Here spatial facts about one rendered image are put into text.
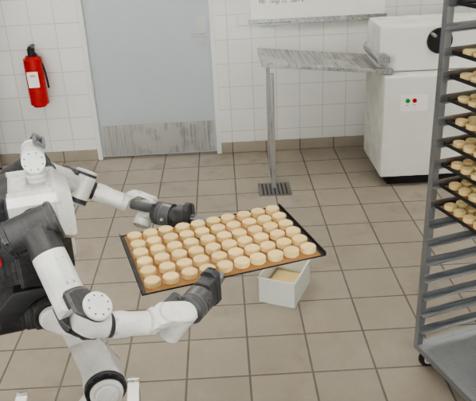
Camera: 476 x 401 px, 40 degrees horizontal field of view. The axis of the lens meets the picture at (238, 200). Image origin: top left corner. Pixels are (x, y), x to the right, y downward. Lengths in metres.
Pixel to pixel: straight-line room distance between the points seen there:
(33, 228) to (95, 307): 0.27
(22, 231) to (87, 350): 0.61
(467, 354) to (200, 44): 3.47
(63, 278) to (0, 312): 0.44
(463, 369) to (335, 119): 3.22
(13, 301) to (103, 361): 0.38
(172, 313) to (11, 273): 0.51
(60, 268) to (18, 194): 0.30
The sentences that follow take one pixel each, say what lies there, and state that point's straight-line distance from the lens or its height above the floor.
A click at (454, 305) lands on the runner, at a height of 0.32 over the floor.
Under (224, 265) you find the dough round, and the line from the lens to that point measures 2.02.
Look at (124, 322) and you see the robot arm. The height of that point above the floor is 1.08.
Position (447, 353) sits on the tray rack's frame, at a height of 0.15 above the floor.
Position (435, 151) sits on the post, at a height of 1.10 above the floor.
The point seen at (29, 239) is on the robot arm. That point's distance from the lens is 1.74.
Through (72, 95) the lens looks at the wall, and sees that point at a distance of 5.77.
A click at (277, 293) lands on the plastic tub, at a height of 0.08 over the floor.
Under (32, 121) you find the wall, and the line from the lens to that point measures 5.92.
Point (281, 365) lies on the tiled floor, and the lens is 3.23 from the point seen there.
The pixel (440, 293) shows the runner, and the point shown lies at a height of 0.41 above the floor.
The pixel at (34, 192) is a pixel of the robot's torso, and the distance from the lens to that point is 1.89.
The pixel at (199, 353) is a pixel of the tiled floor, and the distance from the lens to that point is 3.33.
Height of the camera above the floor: 2.05
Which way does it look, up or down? 25 degrees down
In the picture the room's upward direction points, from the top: 3 degrees counter-clockwise
